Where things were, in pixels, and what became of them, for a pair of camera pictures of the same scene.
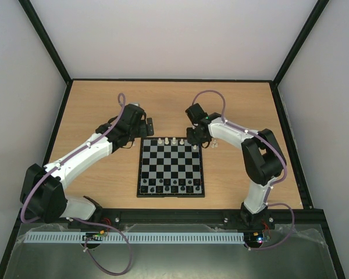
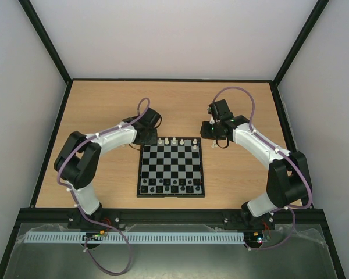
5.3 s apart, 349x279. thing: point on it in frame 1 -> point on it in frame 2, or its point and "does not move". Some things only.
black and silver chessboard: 170,167 does not move
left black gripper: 144,133 -> 153,140
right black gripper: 196,136 -> 207,131
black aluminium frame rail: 307,214 does not move
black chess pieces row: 173,186 does not move
